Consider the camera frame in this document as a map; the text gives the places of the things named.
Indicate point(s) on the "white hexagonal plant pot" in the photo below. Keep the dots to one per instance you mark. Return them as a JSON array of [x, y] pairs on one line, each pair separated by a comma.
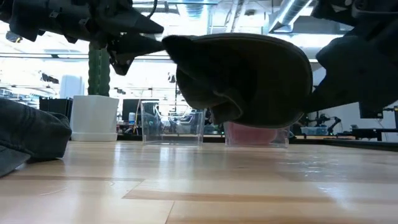
[[93, 121]]

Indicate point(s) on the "silver ventilation duct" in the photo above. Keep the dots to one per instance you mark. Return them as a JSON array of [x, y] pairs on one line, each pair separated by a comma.
[[292, 12], [194, 9]]

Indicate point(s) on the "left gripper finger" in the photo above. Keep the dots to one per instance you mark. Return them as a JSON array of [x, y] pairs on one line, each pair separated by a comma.
[[143, 26], [130, 49]]

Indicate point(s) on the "blue storage bin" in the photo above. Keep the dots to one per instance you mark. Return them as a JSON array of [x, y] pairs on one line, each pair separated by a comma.
[[314, 130]]

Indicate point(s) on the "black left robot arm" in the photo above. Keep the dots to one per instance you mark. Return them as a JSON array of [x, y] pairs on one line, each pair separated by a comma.
[[21, 15]]

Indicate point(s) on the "white board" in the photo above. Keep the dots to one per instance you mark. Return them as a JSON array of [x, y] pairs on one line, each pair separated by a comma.
[[71, 87]]

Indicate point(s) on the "black storage boxes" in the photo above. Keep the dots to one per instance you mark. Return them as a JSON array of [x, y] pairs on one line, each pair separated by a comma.
[[56, 107]]

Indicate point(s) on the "green cactus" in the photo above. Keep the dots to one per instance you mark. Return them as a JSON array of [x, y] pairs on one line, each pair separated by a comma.
[[99, 77]]

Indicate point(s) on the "dark grey baseball cap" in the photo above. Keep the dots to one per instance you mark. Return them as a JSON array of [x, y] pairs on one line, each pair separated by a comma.
[[248, 77], [31, 130]]

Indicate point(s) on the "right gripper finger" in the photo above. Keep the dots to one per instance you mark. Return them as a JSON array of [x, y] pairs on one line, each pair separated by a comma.
[[357, 71]]

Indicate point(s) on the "black ceiling-hung device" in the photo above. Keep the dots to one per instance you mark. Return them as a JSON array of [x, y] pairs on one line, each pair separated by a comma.
[[12, 36]]

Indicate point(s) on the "black computer monitor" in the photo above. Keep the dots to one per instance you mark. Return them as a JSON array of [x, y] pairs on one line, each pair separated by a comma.
[[130, 109]]

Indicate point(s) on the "black background table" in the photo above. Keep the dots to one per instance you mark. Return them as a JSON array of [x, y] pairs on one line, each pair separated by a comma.
[[373, 133]]

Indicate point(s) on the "maroon baseball cap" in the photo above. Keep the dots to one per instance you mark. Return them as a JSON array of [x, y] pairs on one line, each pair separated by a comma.
[[252, 135]]

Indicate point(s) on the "long ceiling light strip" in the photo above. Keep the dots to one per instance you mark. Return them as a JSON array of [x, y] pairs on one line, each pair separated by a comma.
[[62, 56]]

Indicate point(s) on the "clear plastic bin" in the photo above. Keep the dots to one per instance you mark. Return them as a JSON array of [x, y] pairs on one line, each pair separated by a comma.
[[149, 137], [283, 137]]

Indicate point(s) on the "black wall monitor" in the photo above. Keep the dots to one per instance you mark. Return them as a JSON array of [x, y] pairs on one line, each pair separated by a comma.
[[370, 110]]

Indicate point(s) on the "black background robot arm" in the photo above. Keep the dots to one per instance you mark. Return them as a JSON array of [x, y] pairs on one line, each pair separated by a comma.
[[334, 121]]

